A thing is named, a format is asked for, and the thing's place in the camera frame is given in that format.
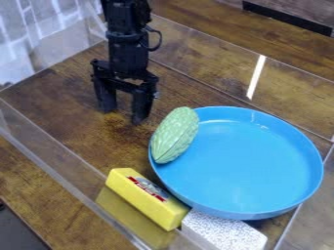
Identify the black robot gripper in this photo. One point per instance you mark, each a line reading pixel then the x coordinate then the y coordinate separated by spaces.
pixel 128 18

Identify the green bitter gourd toy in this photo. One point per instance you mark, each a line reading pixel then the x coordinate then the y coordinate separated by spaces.
pixel 174 135

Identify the clear acrylic enclosure wall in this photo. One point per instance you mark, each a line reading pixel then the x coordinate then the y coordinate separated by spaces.
pixel 224 58

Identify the blue round tray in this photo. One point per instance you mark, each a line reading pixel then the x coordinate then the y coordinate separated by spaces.
pixel 251 168

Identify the yellow rectangular block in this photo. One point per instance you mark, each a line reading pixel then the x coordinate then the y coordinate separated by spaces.
pixel 156 202

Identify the white speckled foam block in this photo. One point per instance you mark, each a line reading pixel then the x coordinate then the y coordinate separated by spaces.
pixel 221 234

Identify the black bar in background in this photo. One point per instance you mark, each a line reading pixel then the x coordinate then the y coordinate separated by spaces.
pixel 287 18

